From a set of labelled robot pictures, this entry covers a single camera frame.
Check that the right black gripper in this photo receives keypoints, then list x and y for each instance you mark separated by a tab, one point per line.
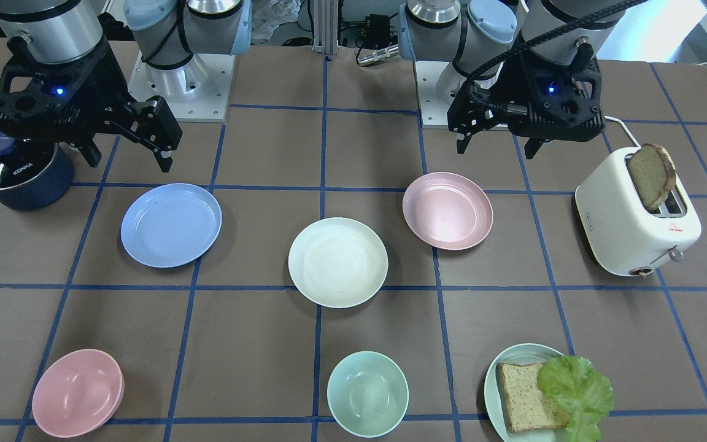
100	84

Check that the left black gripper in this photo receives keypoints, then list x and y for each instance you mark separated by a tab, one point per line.
490	81

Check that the pink plate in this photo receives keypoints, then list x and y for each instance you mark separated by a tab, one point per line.
447	211

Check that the blue plate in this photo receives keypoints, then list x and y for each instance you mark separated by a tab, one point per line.
171	225

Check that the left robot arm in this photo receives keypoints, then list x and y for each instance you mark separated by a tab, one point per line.
478	36

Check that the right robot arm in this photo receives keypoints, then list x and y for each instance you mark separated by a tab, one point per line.
169	33

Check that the dark blue pot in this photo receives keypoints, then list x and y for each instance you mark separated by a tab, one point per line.
43	190

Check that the glass pot lid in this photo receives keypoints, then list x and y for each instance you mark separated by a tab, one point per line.
22	160

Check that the white toaster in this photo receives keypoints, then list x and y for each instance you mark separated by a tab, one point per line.
624	238

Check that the bread slice in toaster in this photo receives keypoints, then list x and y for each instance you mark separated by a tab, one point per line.
653	174

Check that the cream white plate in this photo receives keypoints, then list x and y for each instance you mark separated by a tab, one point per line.
338	262

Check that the green lettuce leaf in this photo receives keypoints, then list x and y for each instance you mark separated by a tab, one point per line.
573	383

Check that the green plate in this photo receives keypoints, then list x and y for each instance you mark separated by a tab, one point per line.
519	354

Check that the pink bowl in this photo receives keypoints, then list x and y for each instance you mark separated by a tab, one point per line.
78	393

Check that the bread slice on plate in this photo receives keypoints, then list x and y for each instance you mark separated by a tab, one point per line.
525	406

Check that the green bowl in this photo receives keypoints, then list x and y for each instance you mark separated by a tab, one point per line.
367	394

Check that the aluminium frame post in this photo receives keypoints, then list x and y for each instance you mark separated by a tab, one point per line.
325	27

